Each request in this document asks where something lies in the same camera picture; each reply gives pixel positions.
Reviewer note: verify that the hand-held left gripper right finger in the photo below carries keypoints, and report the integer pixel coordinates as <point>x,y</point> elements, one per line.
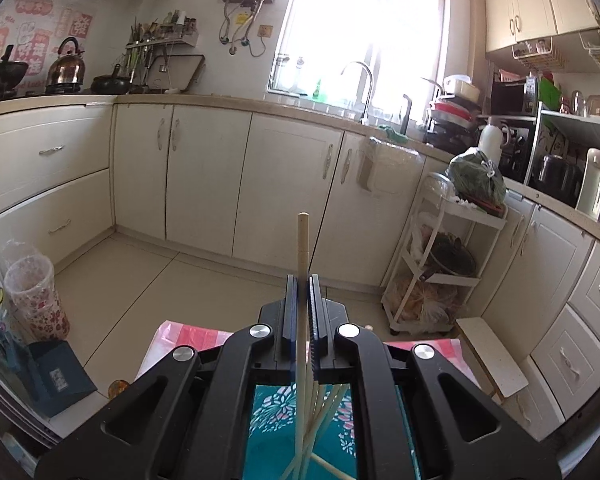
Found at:
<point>316,325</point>

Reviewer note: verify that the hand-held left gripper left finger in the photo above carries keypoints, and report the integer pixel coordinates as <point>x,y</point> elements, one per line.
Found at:
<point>292,325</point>

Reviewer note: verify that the pale wooden chopstick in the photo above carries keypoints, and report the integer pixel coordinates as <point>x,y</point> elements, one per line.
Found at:
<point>303,250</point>

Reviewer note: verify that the bunch of wooden chopsticks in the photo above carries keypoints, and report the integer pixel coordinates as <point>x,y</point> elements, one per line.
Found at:
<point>325,410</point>

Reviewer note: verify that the teal cutout plastic basket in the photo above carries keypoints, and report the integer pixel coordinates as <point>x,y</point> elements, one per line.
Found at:
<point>270,440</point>

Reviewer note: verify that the crumpled plastic bag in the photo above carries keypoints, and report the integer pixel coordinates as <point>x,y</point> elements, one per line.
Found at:
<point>420,300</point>

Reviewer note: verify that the red checked tablecloth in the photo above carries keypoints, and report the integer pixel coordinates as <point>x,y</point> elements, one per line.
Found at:
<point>180,335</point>

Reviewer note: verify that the dark pan with lid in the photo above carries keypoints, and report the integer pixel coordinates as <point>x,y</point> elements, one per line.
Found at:
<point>450,257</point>

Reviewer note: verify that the cream base cabinet run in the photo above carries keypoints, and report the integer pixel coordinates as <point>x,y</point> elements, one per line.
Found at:
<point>205,175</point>

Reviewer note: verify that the white hanging bin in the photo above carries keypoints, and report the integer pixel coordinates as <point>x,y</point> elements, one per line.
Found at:
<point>385,165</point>

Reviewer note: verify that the small wooden step stool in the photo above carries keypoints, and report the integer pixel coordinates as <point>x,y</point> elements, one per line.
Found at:
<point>490,355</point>

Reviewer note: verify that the orange round object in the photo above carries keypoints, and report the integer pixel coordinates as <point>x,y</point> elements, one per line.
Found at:
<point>118,389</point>

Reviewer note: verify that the white shelf cart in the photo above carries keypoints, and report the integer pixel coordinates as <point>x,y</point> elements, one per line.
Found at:
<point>490,215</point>

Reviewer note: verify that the bagged green vegetables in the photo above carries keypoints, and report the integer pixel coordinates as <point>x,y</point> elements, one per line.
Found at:
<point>477,180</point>

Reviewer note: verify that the small dark faucet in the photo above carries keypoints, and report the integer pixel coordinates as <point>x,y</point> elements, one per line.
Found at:
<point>406,112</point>

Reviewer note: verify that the dark blue box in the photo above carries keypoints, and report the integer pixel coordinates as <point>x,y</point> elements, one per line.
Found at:
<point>60,375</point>

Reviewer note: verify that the chrome gooseneck faucet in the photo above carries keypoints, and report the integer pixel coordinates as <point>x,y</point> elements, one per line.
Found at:
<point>368,85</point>

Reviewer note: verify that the cream side cabinets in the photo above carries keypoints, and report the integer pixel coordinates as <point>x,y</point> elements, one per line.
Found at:
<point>555,255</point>

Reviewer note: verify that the stack of pots and dishes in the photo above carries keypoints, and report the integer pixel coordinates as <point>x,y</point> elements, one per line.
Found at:
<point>450,115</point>

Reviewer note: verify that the white plastic bottle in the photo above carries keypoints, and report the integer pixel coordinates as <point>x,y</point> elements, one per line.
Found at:
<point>490,140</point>

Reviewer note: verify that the floral trash bin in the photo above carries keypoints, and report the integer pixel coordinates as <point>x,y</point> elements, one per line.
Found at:
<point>35,300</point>

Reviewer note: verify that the leaning metal tray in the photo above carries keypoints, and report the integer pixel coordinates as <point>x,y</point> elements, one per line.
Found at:
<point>182,72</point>

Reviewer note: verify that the cream drawer cabinet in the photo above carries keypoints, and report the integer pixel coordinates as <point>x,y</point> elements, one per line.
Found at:
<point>45,195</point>

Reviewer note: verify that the black microwave oven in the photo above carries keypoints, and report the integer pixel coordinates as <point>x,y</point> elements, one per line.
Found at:
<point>510,97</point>

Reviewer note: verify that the bright kitchen window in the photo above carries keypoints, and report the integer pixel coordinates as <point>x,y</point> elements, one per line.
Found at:
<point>350,25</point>

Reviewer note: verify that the small black pan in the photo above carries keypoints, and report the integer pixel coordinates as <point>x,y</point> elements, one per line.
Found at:
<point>110,82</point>

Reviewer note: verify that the white thermos pot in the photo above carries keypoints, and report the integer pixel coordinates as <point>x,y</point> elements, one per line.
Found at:
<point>597,190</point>

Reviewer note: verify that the green cutting board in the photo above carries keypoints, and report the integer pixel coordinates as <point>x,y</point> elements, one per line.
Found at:
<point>550,92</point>

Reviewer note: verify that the countertop shelf rack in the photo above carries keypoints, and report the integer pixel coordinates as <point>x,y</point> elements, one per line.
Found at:
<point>580,117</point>

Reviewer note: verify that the steel kettle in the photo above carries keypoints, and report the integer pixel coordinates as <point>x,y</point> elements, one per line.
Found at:
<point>67,67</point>

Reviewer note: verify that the cream upper cabinets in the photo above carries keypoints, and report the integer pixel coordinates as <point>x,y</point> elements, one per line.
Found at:
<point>525,5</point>

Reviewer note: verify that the black wok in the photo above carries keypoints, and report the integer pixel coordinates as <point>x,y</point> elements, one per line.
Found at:
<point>2,72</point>

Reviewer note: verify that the wall socket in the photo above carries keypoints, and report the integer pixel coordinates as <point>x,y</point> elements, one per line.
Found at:
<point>265,30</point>

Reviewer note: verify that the wall utensil rack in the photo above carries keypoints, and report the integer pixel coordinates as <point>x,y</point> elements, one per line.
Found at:
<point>160,35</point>

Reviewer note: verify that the pink wall stickers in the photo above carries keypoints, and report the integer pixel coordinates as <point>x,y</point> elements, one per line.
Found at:
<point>35,45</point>

